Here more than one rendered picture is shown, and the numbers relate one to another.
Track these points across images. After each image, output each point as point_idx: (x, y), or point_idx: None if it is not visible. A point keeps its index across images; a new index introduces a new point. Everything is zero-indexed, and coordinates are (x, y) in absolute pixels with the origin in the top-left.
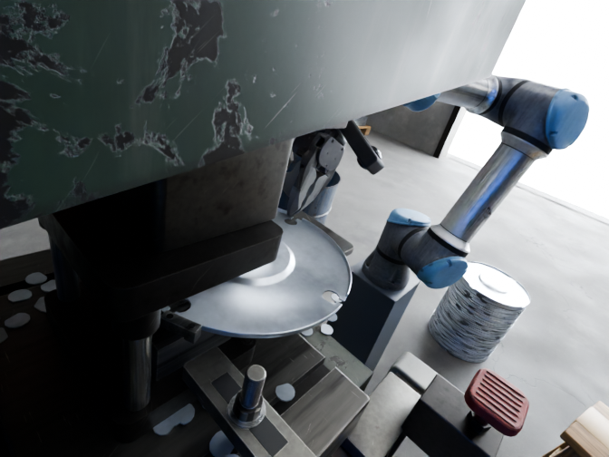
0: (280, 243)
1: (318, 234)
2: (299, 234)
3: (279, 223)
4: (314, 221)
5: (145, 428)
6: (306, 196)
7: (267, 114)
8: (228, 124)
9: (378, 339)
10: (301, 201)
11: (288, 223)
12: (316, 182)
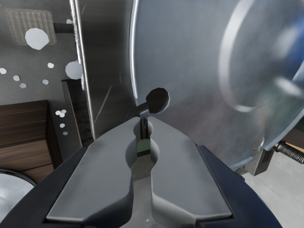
0: (239, 40)
1: (141, 31)
2: (178, 54)
3: (181, 101)
4: (101, 86)
5: None
6: (135, 143)
7: None
8: None
9: None
10: (157, 126)
11: (162, 98)
12: (126, 176)
